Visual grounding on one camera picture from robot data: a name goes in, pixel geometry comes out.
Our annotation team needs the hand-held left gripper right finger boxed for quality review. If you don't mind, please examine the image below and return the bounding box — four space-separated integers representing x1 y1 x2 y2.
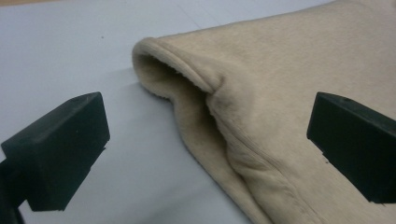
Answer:
306 91 396 204

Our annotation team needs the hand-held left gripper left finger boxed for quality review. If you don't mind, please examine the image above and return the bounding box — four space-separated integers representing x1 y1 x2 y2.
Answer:
0 91 111 213

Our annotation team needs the wooden table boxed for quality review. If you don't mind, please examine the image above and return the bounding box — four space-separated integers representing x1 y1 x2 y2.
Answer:
0 0 60 7

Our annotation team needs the beige knit sweater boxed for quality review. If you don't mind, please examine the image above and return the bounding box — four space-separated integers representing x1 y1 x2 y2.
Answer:
131 0 396 224

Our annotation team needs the white board sheet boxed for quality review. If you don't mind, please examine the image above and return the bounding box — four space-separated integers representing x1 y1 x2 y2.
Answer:
0 0 337 224

